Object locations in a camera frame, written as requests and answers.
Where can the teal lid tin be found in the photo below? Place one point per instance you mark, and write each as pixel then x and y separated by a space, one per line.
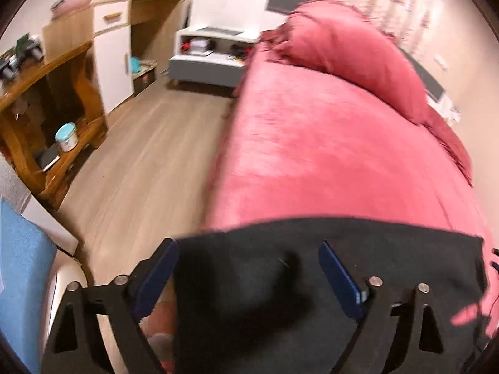
pixel 66 138

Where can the dark notebook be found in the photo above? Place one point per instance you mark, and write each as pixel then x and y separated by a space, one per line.
pixel 48 159

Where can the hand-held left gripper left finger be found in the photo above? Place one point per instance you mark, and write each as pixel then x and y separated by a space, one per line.
pixel 156 276

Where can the pink pillow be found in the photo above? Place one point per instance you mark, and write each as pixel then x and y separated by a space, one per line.
pixel 448 144

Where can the black knit garment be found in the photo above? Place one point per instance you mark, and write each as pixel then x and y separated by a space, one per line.
pixel 253 300

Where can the bed with pink sheet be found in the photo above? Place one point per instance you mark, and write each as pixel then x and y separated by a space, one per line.
pixel 319 156

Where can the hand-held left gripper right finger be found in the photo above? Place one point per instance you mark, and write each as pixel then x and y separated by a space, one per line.
pixel 339 276

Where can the black green devices on desk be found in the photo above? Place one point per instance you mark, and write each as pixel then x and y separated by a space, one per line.
pixel 23 52

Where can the teal plastic item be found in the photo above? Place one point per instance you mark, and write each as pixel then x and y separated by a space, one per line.
pixel 134 65

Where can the large red pillow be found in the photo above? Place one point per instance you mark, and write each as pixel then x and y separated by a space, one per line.
pixel 343 50

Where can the pink item on cabinet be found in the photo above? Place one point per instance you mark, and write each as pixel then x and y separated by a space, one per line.
pixel 72 4

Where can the white grey nightstand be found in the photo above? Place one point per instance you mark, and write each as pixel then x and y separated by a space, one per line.
pixel 206 66

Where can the wooden cabinet with white door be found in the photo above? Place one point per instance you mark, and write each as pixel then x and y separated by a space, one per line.
pixel 113 54

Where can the white wall switch plate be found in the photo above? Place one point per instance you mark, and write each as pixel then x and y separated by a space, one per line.
pixel 441 61

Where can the wooden desk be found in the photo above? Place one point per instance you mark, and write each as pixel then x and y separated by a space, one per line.
pixel 35 81

